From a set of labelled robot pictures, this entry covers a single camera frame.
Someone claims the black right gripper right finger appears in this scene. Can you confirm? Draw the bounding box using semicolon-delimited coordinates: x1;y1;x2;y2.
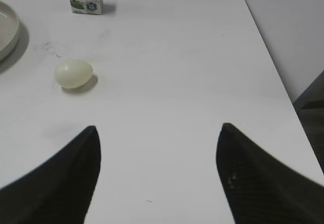
216;123;323;223

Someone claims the beige round plate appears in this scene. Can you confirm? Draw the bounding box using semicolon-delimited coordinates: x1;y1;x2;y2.
0;1;20;61

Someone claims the pale white onion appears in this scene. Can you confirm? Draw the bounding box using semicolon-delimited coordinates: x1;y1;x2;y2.
54;59;93;89

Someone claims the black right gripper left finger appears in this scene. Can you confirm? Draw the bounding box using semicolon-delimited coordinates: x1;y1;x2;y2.
1;126;101;223

